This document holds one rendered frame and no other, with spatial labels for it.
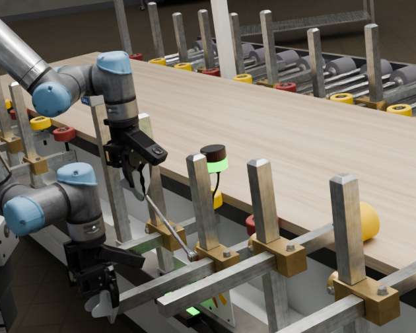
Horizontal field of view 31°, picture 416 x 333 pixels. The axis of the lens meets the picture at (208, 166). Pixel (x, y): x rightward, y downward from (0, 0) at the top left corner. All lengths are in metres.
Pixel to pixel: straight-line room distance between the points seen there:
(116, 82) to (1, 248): 0.48
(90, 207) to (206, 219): 0.33
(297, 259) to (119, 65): 0.60
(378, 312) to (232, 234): 0.86
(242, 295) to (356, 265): 0.77
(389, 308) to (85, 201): 0.62
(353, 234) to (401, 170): 0.74
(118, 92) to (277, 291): 0.57
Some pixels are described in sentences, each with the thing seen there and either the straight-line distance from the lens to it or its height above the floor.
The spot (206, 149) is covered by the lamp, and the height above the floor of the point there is 1.10.
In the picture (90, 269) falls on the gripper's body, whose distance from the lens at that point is 1.59.
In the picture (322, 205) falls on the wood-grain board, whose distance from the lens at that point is 1.87.
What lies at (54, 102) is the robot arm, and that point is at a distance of 1.64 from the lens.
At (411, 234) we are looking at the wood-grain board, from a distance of 1.71.
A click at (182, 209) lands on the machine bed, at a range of 2.34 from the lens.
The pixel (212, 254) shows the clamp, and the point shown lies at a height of 0.87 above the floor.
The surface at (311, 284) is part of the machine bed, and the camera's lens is 1.89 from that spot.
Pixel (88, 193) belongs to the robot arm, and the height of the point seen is 1.13.
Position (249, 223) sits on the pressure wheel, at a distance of 1.81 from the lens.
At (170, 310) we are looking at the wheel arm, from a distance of 1.42.
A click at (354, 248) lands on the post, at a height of 1.04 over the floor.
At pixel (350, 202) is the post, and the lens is 1.31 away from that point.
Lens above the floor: 1.65
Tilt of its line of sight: 20 degrees down
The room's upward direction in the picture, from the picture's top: 9 degrees counter-clockwise
